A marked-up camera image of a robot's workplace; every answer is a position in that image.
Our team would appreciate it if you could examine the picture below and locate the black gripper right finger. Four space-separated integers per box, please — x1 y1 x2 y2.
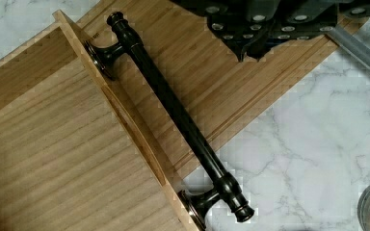
244 0 370 60

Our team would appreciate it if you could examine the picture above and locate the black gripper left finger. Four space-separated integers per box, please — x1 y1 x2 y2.
172 0 260 62

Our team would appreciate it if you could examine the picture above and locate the dark bronze drawer handle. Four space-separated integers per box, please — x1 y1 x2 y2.
84 12 254 231

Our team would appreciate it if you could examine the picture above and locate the wooden drawer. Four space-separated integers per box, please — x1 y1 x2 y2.
0 12 198 231

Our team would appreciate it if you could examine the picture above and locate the grey metal rail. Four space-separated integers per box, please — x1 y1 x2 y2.
328 26 370 70

